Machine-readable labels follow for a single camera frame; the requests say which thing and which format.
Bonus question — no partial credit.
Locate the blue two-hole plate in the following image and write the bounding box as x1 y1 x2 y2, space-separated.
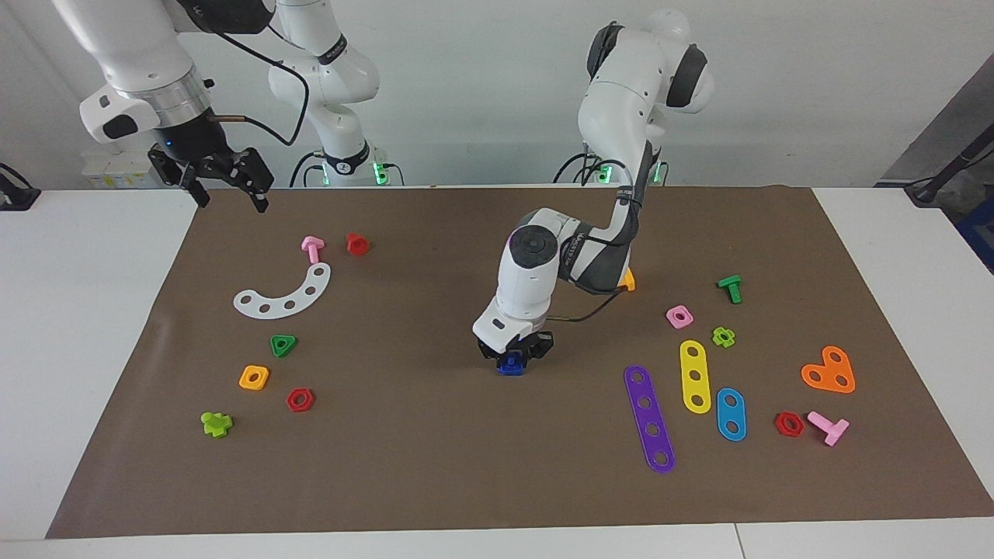
715 387 748 443

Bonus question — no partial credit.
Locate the black stand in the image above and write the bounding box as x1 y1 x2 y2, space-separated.
0 161 42 212
903 120 994 207

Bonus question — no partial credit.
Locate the black cable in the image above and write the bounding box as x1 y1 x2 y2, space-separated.
289 149 324 189
208 22 311 148
544 284 629 324
552 151 600 186

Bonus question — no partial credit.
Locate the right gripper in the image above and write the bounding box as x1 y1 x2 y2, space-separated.
147 109 275 214

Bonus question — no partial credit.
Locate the yellow three-hole plate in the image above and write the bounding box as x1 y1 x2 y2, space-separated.
679 339 713 415

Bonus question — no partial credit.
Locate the orange heart-shaped plate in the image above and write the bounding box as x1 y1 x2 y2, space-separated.
800 345 857 395

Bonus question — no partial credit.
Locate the purple four-hole plate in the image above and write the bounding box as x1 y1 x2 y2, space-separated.
623 364 677 475

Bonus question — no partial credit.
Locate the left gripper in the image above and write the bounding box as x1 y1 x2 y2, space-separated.
477 332 554 362

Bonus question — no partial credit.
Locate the white curved perforated plate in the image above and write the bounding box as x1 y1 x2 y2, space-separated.
233 262 332 320

